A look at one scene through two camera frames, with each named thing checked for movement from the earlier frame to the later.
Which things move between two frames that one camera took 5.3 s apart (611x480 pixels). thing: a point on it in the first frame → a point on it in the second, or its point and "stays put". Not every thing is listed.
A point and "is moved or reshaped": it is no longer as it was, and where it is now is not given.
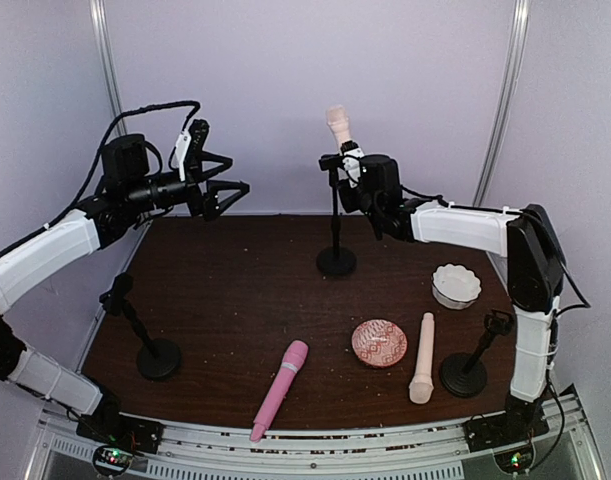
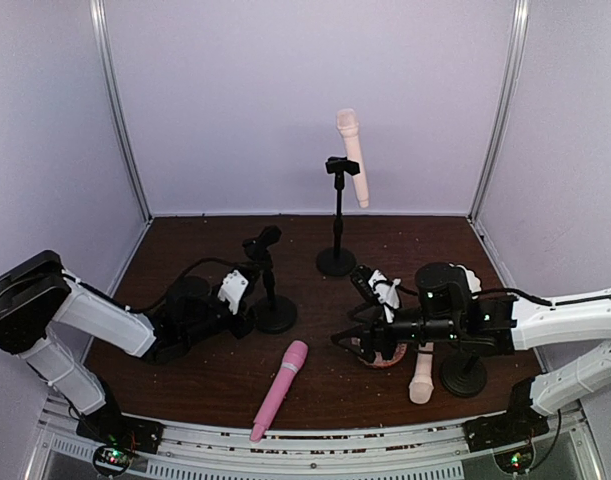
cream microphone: (337, 120) is moved or reshaped
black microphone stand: (464, 374) stays put
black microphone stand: (335, 262) stays put
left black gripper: (198, 180) → (242, 322)
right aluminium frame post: (520, 28) stays put
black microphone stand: (158, 358) → (274, 314)
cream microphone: (421, 388) stays put
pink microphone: (294, 356) stays put
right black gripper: (348, 187) → (381, 338)
